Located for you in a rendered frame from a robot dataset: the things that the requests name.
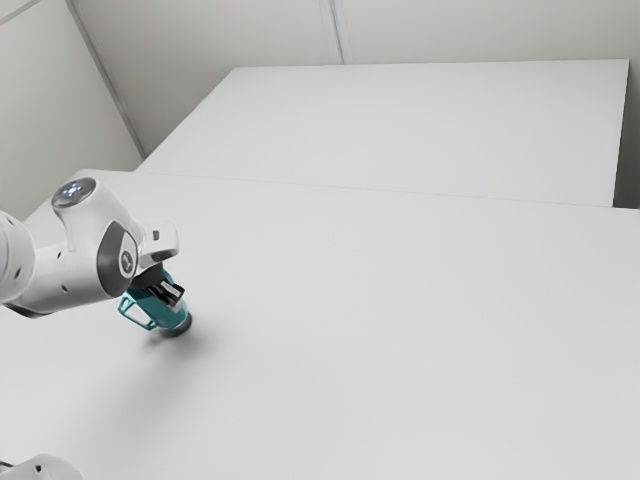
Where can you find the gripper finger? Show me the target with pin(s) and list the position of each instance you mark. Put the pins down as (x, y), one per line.
(171, 294)

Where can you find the teal faceted mug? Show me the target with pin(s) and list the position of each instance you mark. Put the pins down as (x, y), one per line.
(160, 312)

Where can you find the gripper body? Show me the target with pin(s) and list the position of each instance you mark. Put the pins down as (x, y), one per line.
(150, 278)

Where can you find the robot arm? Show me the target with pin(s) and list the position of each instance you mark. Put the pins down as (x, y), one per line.
(65, 260)

